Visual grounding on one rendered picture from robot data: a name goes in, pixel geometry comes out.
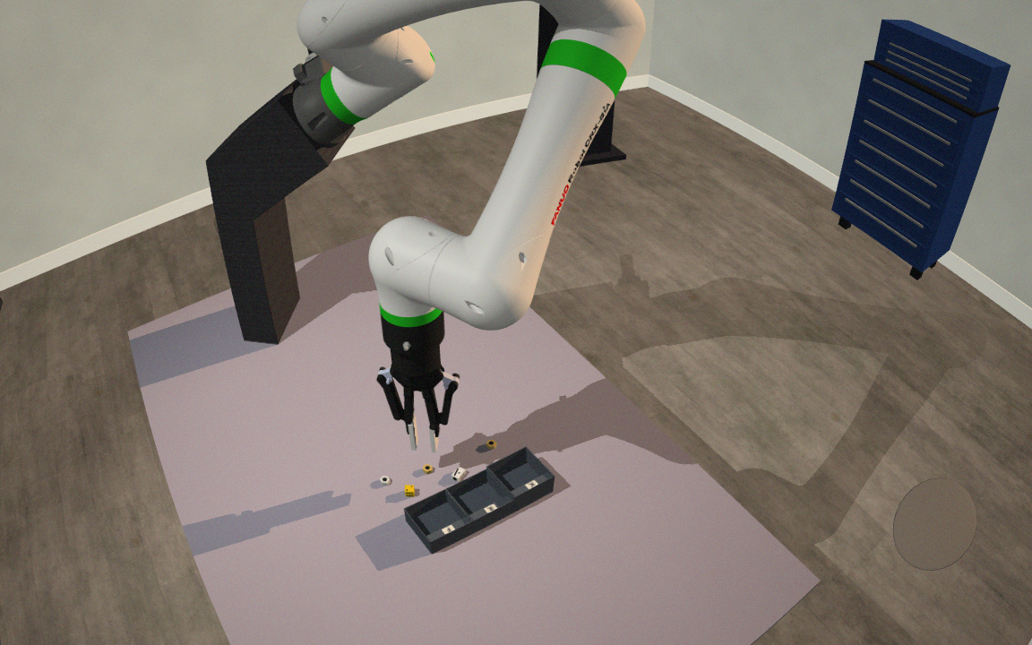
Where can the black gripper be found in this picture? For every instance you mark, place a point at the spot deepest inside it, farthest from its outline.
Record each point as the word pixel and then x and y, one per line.
pixel 429 366

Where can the dark grey three-compartment bin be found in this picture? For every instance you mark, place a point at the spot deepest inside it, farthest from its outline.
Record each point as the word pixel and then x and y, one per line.
pixel 484 497

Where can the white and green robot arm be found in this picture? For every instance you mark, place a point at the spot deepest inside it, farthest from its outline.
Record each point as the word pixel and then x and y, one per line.
pixel 420 270

